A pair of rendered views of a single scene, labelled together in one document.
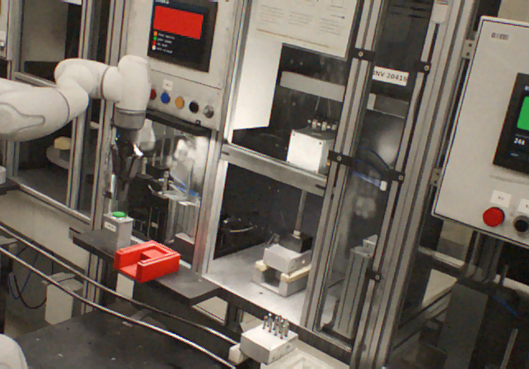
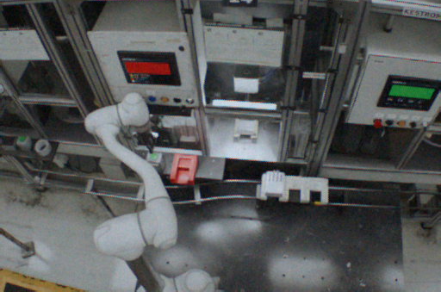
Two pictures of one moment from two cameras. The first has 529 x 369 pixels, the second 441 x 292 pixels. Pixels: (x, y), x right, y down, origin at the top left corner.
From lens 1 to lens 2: 140 cm
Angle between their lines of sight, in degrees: 42
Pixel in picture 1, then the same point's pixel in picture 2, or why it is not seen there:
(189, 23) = (158, 68)
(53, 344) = not seen: hidden behind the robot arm
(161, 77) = (144, 90)
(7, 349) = (202, 279)
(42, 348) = not seen: hidden behind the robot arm
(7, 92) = (158, 231)
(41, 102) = (171, 220)
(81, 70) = (109, 127)
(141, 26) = (113, 69)
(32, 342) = not seen: hidden behind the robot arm
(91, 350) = (182, 214)
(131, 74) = (138, 112)
